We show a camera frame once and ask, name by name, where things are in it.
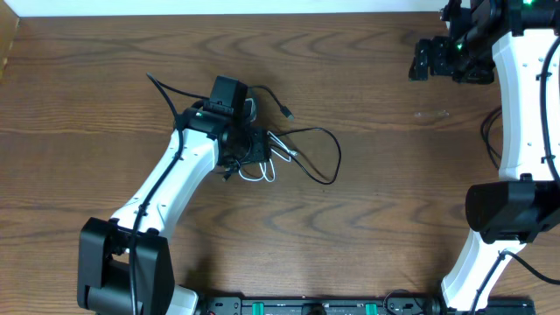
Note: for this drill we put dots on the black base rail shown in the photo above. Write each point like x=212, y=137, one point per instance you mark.
x=398, y=304

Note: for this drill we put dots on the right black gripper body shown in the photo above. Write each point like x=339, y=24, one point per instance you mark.
x=422, y=59

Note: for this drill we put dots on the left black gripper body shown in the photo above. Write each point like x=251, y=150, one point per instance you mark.
x=256, y=146

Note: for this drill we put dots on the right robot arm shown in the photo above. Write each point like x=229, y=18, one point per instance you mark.
x=514, y=43

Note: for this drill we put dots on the clear tape piece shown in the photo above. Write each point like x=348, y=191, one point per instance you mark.
x=436, y=114

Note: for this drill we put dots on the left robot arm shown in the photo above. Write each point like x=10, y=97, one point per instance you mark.
x=124, y=262

